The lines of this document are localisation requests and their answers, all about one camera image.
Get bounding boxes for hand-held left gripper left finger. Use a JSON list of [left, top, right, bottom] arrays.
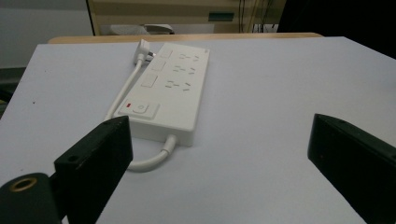
[[53, 115, 134, 224]]

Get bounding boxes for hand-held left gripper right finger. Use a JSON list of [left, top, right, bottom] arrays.
[[307, 113, 396, 224]]

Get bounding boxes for white power strip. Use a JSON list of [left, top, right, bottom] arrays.
[[113, 42, 211, 147]]

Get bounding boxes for white power plug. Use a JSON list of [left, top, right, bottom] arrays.
[[134, 38, 157, 65]]

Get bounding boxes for dark curtain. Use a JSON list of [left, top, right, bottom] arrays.
[[276, 0, 396, 61]]

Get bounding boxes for white rounded object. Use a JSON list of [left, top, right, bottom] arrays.
[[142, 23, 176, 35]]

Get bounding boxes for beige cabinet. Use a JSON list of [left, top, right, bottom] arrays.
[[86, 0, 288, 36]]

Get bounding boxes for light wooden board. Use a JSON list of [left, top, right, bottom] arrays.
[[48, 32, 324, 45]]

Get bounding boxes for green label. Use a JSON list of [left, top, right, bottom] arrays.
[[207, 11, 235, 22]]

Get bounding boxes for white power cable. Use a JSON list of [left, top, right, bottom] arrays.
[[104, 58, 179, 174]]

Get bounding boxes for bundle of hanging cables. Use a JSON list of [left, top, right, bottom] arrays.
[[237, 0, 278, 34]]

